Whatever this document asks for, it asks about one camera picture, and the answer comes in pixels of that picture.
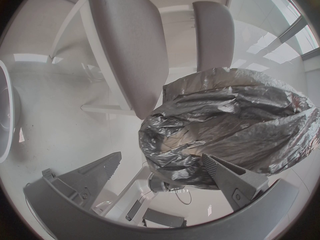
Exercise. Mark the white trash bin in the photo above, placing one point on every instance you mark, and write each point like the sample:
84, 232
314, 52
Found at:
7, 124

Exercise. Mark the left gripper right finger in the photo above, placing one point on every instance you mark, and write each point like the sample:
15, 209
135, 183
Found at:
237, 184

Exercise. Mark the black plastic bag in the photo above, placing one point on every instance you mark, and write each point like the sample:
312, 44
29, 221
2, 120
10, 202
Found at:
240, 124

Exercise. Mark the window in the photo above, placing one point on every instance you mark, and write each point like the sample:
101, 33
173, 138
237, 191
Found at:
292, 31

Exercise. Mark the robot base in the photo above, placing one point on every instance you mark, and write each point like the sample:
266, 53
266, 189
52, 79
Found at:
146, 199

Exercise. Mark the grey padded white chair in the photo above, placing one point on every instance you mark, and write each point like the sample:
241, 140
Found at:
215, 39
130, 44

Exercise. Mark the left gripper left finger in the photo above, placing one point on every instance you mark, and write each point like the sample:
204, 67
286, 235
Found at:
92, 179

